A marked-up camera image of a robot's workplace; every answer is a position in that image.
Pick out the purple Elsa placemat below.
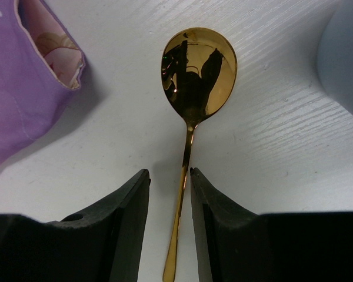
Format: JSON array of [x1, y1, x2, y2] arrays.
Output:
[[0, 1, 85, 165]]

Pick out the gold spoon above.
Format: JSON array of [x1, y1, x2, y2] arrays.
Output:
[[161, 28, 238, 281]]

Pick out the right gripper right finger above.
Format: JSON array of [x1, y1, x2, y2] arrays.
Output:
[[190, 168, 353, 281]]

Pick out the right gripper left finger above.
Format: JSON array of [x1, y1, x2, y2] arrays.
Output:
[[0, 169, 151, 281]]

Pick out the blue plastic cup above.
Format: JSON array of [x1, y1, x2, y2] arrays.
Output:
[[317, 1, 353, 115]]

